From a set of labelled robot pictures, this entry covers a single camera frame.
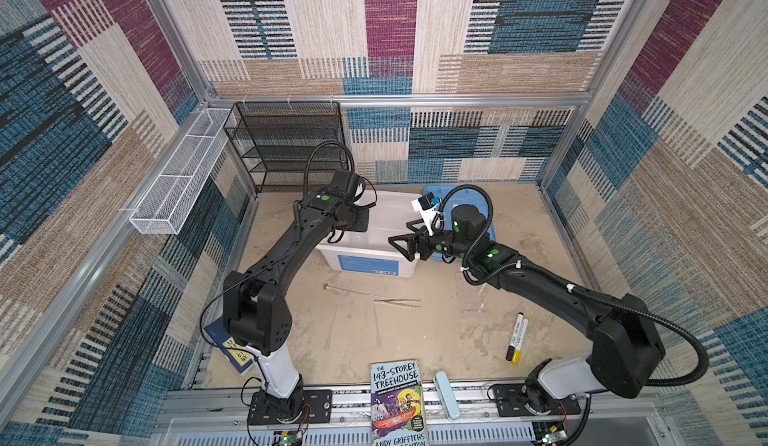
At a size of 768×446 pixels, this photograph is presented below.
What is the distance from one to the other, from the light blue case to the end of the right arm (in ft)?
1.01

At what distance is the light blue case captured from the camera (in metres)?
0.71

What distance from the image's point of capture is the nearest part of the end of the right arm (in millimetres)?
609
